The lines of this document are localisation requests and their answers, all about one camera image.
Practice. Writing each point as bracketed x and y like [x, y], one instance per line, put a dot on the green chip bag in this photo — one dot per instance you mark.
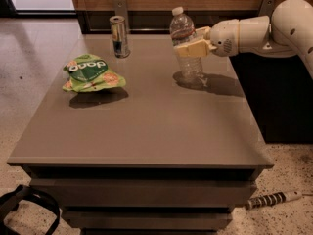
[91, 73]

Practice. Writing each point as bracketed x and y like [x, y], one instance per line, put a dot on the metal wall bracket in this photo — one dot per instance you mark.
[121, 9]
[266, 8]

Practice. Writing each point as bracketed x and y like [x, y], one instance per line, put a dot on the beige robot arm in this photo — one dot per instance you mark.
[286, 33]

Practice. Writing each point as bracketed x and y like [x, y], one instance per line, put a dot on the clear plastic water bottle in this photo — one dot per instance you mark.
[183, 35]

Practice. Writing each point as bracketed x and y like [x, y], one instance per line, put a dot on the right metal wall bracket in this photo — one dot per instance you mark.
[266, 8]

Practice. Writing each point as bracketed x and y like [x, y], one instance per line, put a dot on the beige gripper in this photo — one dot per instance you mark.
[222, 38]

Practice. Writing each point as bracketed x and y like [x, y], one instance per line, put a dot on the silver blue energy drink can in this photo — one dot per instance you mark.
[119, 36]

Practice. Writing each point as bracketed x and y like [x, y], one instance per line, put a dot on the grey drawer cabinet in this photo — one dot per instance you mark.
[151, 158]

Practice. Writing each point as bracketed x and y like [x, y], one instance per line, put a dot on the left metal wall bracket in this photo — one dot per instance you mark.
[121, 9]

